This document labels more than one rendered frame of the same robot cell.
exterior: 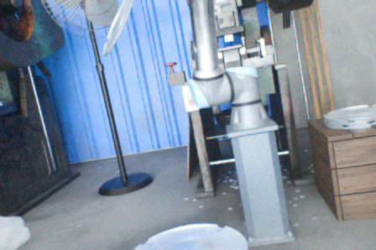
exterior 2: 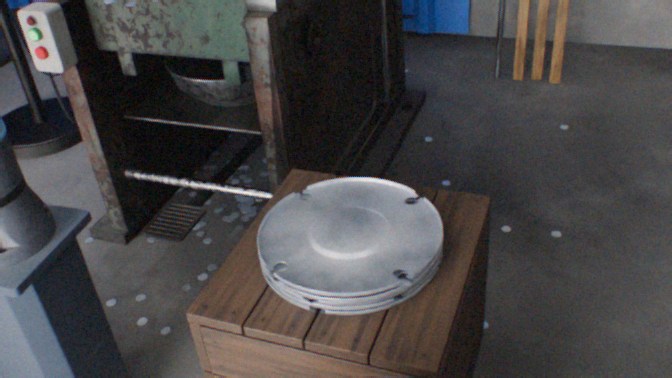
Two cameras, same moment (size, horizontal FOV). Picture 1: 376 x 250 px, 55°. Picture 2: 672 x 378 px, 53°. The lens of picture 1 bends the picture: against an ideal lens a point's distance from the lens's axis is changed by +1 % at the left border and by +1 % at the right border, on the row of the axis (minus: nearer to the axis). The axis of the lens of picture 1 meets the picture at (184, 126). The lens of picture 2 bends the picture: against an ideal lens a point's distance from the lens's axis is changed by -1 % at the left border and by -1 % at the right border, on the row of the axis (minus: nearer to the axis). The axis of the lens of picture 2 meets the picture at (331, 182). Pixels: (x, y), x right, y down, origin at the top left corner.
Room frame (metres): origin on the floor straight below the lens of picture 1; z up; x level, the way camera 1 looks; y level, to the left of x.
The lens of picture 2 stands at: (0.71, -0.94, 1.05)
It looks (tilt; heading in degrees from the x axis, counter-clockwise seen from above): 34 degrees down; 14
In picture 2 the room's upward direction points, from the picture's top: 6 degrees counter-clockwise
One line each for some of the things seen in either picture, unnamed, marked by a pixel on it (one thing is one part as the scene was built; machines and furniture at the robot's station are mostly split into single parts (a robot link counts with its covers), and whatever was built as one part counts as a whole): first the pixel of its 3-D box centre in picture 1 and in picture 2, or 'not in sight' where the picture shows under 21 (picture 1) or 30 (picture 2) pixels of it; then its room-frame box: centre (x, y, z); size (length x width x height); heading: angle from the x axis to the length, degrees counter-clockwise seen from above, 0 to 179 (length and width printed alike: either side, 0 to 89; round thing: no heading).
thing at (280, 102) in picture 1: (281, 93); (354, 19); (2.27, -0.64, 0.45); 0.92 x 0.12 x 0.90; 170
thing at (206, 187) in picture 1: (198, 107); (168, 8); (2.36, -0.12, 0.45); 0.92 x 0.12 x 0.90; 170
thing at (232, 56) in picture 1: (232, 59); not in sight; (2.00, -0.33, 0.72); 0.25 x 0.14 x 0.14; 170
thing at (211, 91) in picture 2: (242, 117); (236, 68); (2.18, -0.36, 0.36); 0.34 x 0.34 x 0.10
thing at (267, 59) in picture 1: (233, 66); not in sight; (2.18, -0.36, 0.68); 0.45 x 0.30 x 0.06; 80
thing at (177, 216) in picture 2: not in sight; (226, 172); (2.04, -0.33, 0.14); 0.59 x 0.10 x 0.05; 170
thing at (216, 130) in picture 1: (243, 126); (241, 85); (2.19, -0.36, 0.31); 0.43 x 0.42 x 0.01; 80
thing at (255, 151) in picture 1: (258, 179); (51, 341); (1.39, -0.25, 0.23); 0.19 x 0.19 x 0.45; 84
